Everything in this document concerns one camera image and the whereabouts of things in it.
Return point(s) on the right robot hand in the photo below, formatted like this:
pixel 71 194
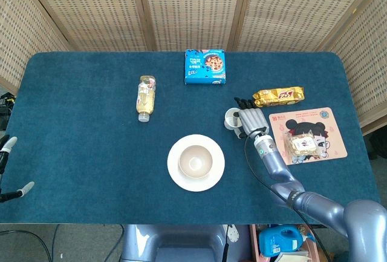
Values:
pixel 251 119

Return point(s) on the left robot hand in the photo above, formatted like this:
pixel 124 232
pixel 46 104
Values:
pixel 6 165

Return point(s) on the white paper cup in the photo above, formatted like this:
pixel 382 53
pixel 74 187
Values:
pixel 230 119

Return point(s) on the beige bowl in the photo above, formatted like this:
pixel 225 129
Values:
pixel 195 161

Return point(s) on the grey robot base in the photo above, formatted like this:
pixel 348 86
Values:
pixel 175 244

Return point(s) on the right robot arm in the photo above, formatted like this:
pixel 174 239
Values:
pixel 290 180

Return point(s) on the gold snack packet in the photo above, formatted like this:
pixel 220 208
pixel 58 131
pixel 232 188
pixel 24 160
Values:
pixel 278 96

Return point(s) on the pink cartoon mouse pad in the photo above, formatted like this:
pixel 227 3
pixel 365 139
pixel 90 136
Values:
pixel 305 123

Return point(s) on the clear packaged biscuit pack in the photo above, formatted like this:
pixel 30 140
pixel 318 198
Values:
pixel 302 145

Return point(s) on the blue cookie box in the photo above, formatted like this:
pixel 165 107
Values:
pixel 205 66

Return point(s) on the white plate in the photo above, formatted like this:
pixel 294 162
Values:
pixel 208 180

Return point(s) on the blue table cloth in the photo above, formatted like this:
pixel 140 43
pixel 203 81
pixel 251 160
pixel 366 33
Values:
pixel 90 153

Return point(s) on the clear yellow drink bottle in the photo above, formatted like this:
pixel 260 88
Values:
pixel 145 98

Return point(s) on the woven folding screen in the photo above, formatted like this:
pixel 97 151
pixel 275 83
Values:
pixel 193 11

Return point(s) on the blue detergent bottle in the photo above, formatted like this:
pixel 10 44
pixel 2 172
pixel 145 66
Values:
pixel 279 241

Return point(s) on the pink storage crate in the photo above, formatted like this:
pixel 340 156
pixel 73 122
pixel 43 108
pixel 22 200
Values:
pixel 311 244

